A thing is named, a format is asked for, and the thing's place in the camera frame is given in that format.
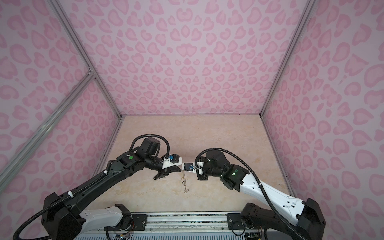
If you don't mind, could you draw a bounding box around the left corner aluminium post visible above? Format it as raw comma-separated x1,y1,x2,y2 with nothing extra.
47,0,123,120

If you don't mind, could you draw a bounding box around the right corner aluminium post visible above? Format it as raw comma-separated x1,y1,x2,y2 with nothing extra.
260,0,318,119

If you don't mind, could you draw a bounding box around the black corrugated cable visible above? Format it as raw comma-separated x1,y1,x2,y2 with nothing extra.
194,147,307,240
12,134,171,240

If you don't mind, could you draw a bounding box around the right black corrugated cable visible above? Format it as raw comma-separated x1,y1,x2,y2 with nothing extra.
194,147,307,240

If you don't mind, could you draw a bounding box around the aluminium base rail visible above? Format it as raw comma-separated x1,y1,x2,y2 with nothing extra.
74,211,319,240

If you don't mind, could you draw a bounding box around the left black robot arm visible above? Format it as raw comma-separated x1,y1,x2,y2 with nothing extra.
41,135,183,240

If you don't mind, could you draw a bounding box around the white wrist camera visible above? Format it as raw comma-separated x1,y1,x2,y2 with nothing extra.
162,154,183,169
183,162,204,173

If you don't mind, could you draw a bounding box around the diagonal aluminium frame bar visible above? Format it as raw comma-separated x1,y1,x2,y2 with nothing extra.
1,71,95,192

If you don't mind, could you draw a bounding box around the corner aluminium post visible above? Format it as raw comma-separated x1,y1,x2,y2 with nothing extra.
47,0,123,120
260,0,318,119

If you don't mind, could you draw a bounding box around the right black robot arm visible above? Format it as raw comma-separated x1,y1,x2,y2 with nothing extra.
194,148,326,240

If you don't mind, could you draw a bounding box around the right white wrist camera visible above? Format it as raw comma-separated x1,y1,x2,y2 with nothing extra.
183,162,204,173

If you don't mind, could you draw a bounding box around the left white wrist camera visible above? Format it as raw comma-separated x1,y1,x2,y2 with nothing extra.
162,154,183,169

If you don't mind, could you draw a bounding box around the left black corrugated cable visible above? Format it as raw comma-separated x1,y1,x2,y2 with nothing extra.
12,134,171,240

